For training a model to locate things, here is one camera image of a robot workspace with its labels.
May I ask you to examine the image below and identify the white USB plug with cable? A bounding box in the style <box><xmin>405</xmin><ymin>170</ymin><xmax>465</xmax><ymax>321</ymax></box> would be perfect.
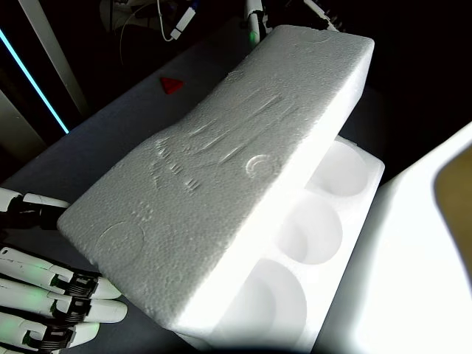
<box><xmin>156</xmin><ymin>0</ymin><xmax>197</xmax><ymax>43</ymax></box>

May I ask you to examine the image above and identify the white styrofoam tray with holes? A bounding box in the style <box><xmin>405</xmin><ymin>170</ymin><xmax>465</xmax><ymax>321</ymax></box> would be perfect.
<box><xmin>173</xmin><ymin>134</ymin><xmax>386</xmax><ymax>354</ymax></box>

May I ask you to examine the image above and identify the red triangle toy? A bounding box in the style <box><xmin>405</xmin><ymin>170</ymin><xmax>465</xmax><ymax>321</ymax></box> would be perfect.
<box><xmin>159</xmin><ymin>76</ymin><xmax>184</xmax><ymax>96</ymax></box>

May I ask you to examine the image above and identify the grey table cloth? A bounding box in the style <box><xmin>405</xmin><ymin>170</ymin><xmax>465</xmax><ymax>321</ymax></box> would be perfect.
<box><xmin>0</xmin><ymin>27</ymin><xmax>276</xmax><ymax>354</ymax></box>

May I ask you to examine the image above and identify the large white container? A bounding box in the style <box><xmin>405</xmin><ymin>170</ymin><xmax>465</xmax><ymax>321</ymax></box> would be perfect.
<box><xmin>348</xmin><ymin>121</ymin><xmax>472</xmax><ymax>354</ymax></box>

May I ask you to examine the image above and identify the cyan light strip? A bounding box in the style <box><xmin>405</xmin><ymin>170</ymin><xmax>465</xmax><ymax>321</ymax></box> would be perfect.
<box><xmin>0</xmin><ymin>29</ymin><xmax>70</xmax><ymax>134</ymax></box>

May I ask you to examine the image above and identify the beige wall panel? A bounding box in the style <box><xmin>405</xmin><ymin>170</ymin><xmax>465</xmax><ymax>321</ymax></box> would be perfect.
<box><xmin>0</xmin><ymin>88</ymin><xmax>47</xmax><ymax>156</ymax></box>

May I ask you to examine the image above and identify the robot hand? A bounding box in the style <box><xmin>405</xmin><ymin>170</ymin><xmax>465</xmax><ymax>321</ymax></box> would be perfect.
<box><xmin>241</xmin><ymin>0</ymin><xmax>339</xmax><ymax>44</ymax></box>
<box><xmin>0</xmin><ymin>187</ymin><xmax>129</xmax><ymax>353</ymax></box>

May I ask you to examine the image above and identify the white styrofoam lid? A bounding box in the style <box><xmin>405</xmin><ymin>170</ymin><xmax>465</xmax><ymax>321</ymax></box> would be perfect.
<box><xmin>56</xmin><ymin>24</ymin><xmax>376</xmax><ymax>333</ymax></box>

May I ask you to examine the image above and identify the thin white cable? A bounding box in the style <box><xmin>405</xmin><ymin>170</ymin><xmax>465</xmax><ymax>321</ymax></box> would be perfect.
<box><xmin>118</xmin><ymin>0</ymin><xmax>158</xmax><ymax>66</ymax></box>

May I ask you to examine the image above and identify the white frame beam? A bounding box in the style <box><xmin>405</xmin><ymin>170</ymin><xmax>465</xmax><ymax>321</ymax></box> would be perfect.
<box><xmin>18</xmin><ymin>0</ymin><xmax>90</xmax><ymax>116</ymax></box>

